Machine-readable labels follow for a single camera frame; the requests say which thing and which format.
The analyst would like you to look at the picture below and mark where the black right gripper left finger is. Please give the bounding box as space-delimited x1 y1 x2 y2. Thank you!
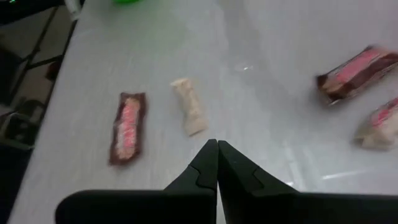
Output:
55 139 218 224

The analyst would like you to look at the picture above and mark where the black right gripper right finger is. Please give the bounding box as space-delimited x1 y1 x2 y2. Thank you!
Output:
217 140 398 224

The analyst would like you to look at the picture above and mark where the brown candy bar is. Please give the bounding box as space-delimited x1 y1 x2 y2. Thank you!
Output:
108 91 147 166
315 45 398 106

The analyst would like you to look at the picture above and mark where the cream candy bar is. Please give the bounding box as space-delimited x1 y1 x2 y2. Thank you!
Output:
352 97 398 151
170 77 208 137

